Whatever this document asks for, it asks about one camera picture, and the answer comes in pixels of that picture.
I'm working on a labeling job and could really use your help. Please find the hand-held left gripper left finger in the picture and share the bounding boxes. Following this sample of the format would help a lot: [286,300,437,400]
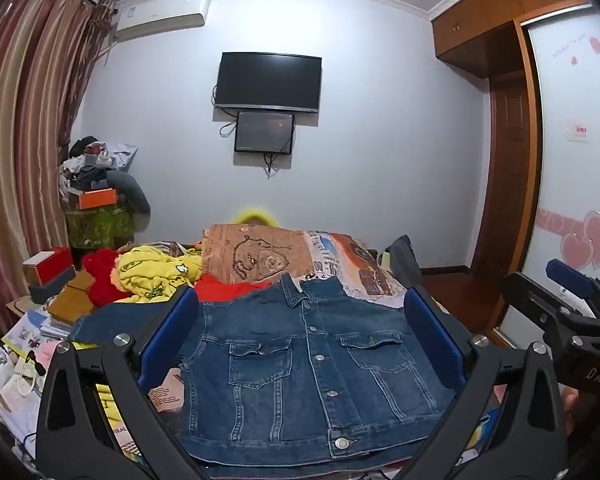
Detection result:
[36,287,211,480]

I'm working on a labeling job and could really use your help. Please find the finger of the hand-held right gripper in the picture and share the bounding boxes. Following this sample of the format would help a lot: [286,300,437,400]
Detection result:
[502,271,572,342]
[546,259,600,307]

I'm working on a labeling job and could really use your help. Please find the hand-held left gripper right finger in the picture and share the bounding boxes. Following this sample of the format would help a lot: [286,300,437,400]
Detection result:
[402,285,569,480]

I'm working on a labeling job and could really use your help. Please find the blue denim jacket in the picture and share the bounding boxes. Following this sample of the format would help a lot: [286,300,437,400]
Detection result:
[70,274,457,467]

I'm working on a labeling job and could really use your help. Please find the pile of clothes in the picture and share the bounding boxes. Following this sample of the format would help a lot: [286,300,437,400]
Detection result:
[57,136,140,196]

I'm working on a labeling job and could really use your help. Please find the person's right hand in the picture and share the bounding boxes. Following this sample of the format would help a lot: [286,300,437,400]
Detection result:
[560,385,582,437]

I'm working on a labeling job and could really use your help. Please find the pink heart stickers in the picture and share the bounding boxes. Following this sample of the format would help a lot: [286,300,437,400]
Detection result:
[559,209,600,272]

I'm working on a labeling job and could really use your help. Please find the yellow duck print blanket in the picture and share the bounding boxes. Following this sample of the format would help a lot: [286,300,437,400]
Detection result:
[111,243,204,304]

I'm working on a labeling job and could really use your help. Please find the red cloth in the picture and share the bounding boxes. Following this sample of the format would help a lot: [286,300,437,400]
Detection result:
[194,274,272,304]

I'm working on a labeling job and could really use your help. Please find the dark jacket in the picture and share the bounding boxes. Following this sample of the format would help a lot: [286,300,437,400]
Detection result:
[380,234,424,289]

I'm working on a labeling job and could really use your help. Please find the red plush toy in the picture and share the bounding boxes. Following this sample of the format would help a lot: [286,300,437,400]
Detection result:
[82,249,127,307]

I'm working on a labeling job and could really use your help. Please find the brown cardboard box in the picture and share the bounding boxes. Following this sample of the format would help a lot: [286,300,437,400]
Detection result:
[47,270,107,322]

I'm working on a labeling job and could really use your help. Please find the brown printed cushion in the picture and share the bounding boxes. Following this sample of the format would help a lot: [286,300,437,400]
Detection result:
[202,224,314,287]

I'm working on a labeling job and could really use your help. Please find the wooden door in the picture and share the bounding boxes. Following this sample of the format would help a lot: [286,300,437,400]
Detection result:
[472,72,532,272]

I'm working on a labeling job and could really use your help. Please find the dark grey box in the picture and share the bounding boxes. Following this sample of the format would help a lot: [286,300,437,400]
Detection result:
[28,266,77,305]

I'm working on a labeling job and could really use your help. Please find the green patterned bag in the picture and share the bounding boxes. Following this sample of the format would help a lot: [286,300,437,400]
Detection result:
[64,205,134,250]

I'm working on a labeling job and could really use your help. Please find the pile of books and papers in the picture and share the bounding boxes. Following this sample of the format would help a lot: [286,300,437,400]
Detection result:
[2,305,83,353]

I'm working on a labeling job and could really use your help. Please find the red box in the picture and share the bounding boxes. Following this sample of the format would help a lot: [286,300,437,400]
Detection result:
[22,246,76,286]

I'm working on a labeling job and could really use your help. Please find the grey pillow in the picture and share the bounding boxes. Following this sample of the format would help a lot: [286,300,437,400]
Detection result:
[105,170,151,217]

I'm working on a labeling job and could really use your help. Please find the orange box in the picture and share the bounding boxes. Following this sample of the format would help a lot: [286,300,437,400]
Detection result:
[78,187,117,210]

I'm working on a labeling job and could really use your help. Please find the wooden wardrobe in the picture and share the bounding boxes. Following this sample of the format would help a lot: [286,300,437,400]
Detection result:
[427,0,600,352]

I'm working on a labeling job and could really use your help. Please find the pile of white packets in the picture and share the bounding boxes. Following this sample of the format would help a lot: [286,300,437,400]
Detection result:
[0,340,48,443]

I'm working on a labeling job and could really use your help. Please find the small black monitor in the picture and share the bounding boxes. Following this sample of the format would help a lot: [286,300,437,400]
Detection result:
[233,109,296,155]

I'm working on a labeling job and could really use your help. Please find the striped red curtain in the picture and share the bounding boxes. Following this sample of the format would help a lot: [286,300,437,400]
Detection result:
[0,0,119,333]

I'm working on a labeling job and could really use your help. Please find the white air conditioner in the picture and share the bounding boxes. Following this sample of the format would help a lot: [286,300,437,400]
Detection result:
[113,0,210,41]

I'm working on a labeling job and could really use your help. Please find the yellow ring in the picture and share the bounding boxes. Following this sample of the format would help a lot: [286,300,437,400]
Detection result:
[235,207,281,229]

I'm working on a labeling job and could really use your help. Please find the black wall television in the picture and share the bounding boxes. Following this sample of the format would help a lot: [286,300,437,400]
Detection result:
[214,51,324,114]

